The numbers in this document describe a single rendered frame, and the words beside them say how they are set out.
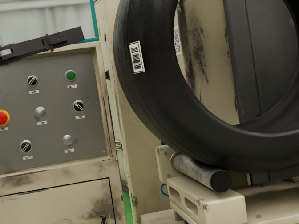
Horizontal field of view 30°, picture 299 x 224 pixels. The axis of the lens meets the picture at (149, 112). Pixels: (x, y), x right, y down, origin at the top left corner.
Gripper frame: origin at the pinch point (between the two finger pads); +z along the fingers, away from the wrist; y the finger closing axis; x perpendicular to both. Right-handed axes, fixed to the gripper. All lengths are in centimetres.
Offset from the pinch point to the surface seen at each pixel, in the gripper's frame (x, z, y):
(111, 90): 27, 56, 457
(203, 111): 21.9, 20.4, -12.8
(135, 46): 6.1, 11.6, -11.3
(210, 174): 35.0, 19.0, -10.0
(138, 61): 8.9, 11.2, -11.2
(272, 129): 35, 44, 14
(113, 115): 53, 52, 461
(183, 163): 35.5, 18.8, 12.4
